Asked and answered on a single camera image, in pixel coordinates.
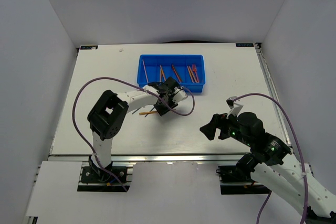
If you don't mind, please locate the red-orange plastic fork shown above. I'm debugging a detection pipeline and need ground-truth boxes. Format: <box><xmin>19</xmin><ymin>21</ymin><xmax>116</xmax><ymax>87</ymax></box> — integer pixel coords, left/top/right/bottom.
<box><xmin>192</xmin><ymin>64</ymin><xmax>199</xmax><ymax>83</ymax></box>

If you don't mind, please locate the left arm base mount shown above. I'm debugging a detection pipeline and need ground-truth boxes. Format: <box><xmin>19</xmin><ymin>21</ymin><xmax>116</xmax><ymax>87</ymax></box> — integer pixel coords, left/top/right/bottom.
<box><xmin>77</xmin><ymin>165</ymin><xmax>131</xmax><ymax>193</ymax></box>

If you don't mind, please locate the blue divided plastic tray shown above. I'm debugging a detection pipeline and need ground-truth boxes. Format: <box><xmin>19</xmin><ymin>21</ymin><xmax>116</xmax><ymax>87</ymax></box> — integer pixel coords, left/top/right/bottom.
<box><xmin>137</xmin><ymin>55</ymin><xmax>206</xmax><ymax>93</ymax></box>

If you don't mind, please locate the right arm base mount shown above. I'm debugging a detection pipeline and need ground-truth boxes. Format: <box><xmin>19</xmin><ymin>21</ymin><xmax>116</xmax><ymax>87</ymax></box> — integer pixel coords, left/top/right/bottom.
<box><xmin>216</xmin><ymin>166</ymin><xmax>270</xmax><ymax>195</ymax></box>

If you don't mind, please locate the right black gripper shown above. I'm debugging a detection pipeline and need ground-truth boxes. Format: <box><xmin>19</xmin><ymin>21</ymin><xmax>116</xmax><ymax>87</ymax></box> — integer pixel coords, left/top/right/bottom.
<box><xmin>199</xmin><ymin>110</ymin><xmax>253</xmax><ymax>147</ymax></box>

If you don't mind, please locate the dark blue plastic knife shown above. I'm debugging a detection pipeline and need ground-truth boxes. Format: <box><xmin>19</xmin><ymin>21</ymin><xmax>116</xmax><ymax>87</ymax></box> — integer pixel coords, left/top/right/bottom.
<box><xmin>172</xmin><ymin>64</ymin><xmax>180</xmax><ymax>80</ymax></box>

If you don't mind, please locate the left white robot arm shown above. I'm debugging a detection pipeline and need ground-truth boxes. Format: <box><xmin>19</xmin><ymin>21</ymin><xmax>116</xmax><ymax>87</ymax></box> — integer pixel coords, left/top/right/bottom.
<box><xmin>88</xmin><ymin>77</ymin><xmax>187</xmax><ymax>182</ymax></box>

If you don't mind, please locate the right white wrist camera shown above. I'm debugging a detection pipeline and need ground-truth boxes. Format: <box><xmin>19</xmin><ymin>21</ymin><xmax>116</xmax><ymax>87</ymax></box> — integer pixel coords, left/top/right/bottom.
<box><xmin>226</xmin><ymin>96</ymin><xmax>243</xmax><ymax>118</ymax></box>

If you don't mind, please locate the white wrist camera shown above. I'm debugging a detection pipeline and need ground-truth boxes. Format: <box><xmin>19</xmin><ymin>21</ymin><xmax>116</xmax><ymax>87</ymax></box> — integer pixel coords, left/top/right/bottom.
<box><xmin>226</xmin><ymin>96</ymin><xmax>243</xmax><ymax>118</ymax></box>
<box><xmin>173</xmin><ymin>87</ymin><xmax>188</xmax><ymax>103</ymax></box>

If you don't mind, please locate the red-orange plastic knife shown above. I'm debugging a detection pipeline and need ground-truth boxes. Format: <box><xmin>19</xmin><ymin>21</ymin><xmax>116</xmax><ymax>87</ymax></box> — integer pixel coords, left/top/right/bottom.
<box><xmin>172</xmin><ymin>64</ymin><xmax>182</xmax><ymax>83</ymax></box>

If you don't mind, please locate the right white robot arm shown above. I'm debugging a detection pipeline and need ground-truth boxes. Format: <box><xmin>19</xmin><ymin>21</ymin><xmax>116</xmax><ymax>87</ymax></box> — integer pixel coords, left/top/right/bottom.
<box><xmin>199</xmin><ymin>112</ymin><xmax>335</xmax><ymax>223</ymax></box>

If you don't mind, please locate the orange chopstick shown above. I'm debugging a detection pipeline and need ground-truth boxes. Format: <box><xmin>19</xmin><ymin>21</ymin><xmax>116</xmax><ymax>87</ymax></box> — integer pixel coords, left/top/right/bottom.
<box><xmin>139</xmin><ymin>111</ymin><xmax>157</xmax><ymax>116</ymax></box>
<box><xmin>142</xmin><ymin>59</ymin><xmax>149</xmax><ymax>83</ymax></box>

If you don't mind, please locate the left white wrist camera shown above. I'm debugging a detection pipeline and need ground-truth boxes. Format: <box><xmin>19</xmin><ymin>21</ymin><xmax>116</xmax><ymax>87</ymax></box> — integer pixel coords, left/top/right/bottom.
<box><xmin>173</xmin><ymin>87</ymin><xmax>188</xmax><ymax>103</ymax></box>

